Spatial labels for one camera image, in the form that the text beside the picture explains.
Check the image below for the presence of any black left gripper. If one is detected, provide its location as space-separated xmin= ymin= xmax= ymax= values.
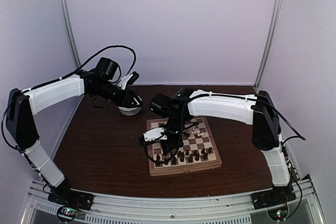
xmin=92 ymin=80 xmax=143 ymax=108

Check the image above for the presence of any dark chess piece twelfth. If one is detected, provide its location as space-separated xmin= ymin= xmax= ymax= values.
xmin=194 ymin=154 xmax=200 ymax=161

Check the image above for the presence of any dark chess piece corner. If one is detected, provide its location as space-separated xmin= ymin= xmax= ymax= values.
xmin=155 ymin=154 xmax=161 ymax=167

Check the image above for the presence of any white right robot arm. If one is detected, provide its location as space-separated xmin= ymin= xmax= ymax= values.
xmin=142 ymin=88 xmax=290 ymax=204

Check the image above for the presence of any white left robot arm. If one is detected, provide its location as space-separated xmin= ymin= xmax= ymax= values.
xmin=6 ymin=57 xmax=143 ymax=205

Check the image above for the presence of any pile of white chess pieces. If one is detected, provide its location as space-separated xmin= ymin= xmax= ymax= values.
xmin=187 ymin=123 xmax=207 ymax=138

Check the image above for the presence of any wooden chess board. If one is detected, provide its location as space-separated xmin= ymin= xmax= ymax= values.
xmin=147 ymin=116 xmax=222 ymax=176

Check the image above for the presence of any white scalloped bowl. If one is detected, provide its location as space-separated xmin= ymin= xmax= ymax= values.
xmin=118 ymin=106 xmax=142 ymax=116

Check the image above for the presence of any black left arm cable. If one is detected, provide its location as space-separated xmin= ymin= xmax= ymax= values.
xmin=0 ymin=45 xmax=137 ymax=151

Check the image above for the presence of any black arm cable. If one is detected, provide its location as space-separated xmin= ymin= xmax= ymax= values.
xmin=0 ymin=45 xmax=137 ymax=151
xmin=143 ymin=94 xmax=308 ymax=164

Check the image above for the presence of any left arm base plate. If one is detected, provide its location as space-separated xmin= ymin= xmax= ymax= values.
xmin=48 ymin=190 xmax=94 ymax=210

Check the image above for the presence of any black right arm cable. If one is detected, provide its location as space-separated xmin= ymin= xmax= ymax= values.
xmin=143 ymin=94 xmax=308 ymax=164

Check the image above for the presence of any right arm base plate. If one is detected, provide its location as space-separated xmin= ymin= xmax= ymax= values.
xmin=251 ymin=189 xmax=297 ymax=210

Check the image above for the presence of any aluminium frame post left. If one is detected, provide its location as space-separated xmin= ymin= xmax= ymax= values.
xmin=60 ymin=0 xmax=82 ymax=76

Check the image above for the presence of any aluminium frame post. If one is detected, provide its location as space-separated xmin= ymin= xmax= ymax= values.
xmin=253 ymin=0 xmax=283 ymax=92
xmin=60 ymin=0 xmax=82 ymax=76

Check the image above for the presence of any aluminium front rail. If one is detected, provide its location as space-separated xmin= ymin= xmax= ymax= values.
xmin=19 ymin=179 xmax=327 ymax=223

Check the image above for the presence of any aluminium frame post right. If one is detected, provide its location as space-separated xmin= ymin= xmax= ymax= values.
xmin=253 ymin=0 xmax=283 ymax=92

